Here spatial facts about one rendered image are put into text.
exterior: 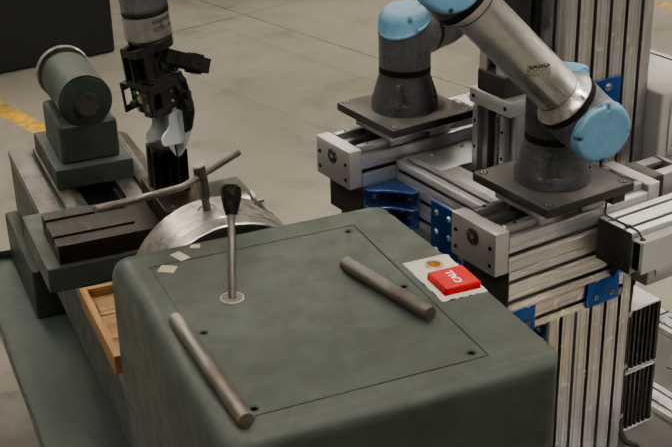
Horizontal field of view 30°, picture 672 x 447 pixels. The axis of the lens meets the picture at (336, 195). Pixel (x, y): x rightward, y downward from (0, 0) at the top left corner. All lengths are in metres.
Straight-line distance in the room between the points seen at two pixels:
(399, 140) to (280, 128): 3.17
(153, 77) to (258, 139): 3.81
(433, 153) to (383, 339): 1.13
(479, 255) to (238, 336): 0.76
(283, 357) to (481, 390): 0.27
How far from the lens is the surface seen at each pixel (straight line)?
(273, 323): 1.79
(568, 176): 2.42
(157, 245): 2.18
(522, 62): 2.17
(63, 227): 2.81
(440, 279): 1.87
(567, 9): 2.56
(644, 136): 2.83
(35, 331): 3.29
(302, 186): 5.30
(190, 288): 1.90
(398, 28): 2.73
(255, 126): 5.97
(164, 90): 2.02
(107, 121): 3.26
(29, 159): 3.48
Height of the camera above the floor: 2.15
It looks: 24 degrees down
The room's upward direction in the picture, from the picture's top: 1 degrees counter-clockwise
